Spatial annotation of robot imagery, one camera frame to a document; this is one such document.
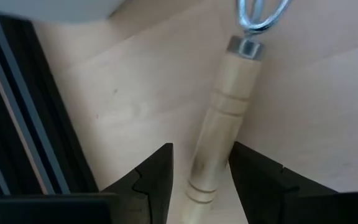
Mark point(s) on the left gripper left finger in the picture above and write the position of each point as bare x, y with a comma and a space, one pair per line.
148, 193

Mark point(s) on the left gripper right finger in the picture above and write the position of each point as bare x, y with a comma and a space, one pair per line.
266, 193

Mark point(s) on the black aluminium table frame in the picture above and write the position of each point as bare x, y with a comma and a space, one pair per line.
26, 109

